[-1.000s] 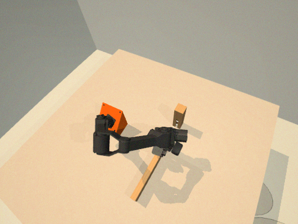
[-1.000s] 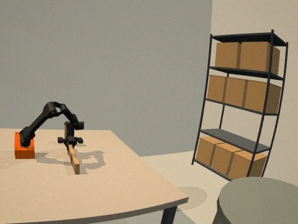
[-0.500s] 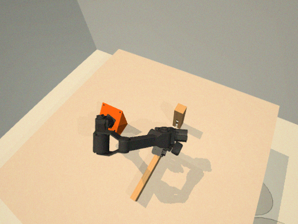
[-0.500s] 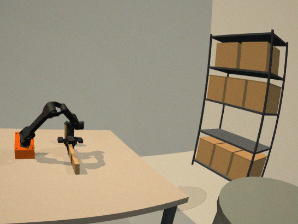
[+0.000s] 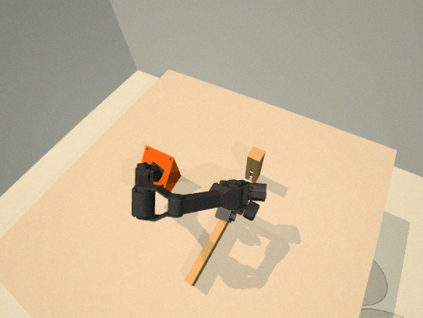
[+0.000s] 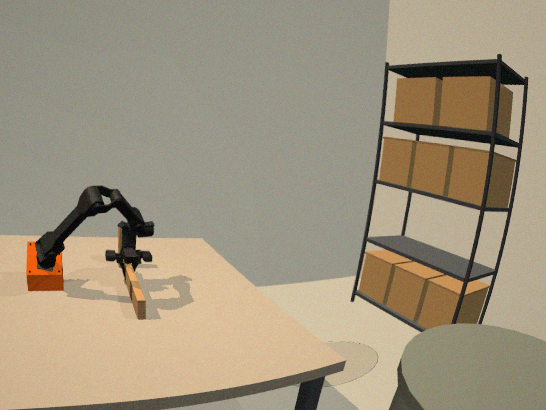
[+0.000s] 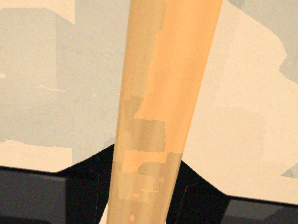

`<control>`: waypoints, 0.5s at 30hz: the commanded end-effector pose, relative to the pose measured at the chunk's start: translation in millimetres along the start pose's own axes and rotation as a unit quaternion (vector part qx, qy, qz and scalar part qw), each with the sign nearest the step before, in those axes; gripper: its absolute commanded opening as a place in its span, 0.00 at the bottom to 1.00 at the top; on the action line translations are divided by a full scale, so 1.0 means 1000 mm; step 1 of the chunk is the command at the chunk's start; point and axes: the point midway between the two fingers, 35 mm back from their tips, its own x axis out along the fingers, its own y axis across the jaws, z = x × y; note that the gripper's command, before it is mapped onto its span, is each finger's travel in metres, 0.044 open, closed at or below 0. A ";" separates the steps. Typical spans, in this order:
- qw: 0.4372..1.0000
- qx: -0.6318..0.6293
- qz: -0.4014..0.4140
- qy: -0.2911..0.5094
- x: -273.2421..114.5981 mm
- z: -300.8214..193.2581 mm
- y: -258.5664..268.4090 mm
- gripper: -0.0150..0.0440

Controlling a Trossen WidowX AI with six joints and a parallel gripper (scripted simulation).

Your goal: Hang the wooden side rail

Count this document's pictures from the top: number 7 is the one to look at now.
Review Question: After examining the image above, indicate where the orange wooden board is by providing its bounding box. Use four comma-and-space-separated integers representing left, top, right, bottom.
106, 0, 223, 224

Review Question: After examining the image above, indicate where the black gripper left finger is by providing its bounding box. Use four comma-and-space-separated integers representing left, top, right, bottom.
0, 143, 115, 224

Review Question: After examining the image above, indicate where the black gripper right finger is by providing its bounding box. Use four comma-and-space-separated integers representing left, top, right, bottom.
166, 160, 298, 224

